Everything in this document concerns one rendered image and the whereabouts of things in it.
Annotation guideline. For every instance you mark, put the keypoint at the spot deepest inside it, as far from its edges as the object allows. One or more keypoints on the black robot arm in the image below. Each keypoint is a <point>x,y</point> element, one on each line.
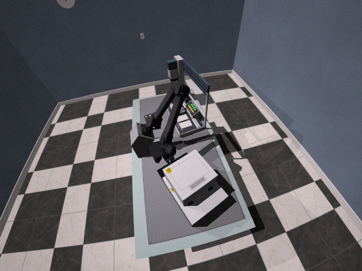
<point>156,119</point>

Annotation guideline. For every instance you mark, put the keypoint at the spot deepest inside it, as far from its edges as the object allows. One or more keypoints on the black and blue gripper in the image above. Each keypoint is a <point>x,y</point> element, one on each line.
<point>171,158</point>

